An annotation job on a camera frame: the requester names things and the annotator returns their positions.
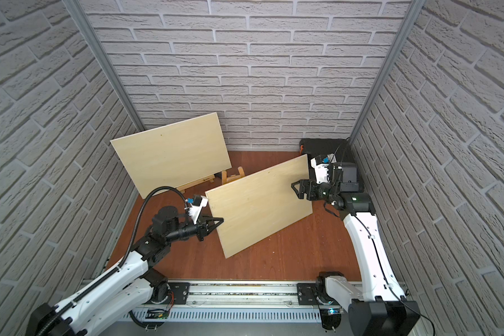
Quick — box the left black corrugated cable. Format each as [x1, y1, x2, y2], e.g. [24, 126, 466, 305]
[35, 185, 194, 336]

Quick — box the black plastic tool case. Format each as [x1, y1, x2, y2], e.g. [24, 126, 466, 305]
[299, 138, 355, 162]

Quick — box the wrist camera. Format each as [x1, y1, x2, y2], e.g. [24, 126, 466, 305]
[186, 195, 208, 224]
[310, 153, 337, 184]

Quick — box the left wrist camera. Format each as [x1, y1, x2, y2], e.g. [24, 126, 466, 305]
[186, 195, 208, 224]

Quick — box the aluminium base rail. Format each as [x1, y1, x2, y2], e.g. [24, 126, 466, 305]
[54, 279, 427, 336]

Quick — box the plywood board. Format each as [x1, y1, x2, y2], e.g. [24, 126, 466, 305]
[206, 155, 313, 258]
[111, 113, 231, 198]

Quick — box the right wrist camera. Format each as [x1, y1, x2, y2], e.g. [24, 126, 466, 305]
[310, 153, 337, 184]

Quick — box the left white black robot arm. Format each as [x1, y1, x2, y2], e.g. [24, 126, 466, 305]
[25, 206, 224, 335]

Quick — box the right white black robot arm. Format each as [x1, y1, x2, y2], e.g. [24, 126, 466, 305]
[291, 154, 422, 335]

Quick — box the wooden easel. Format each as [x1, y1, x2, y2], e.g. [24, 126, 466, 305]
[177, 174, 215, 193]
[221, 166, 246, 186]

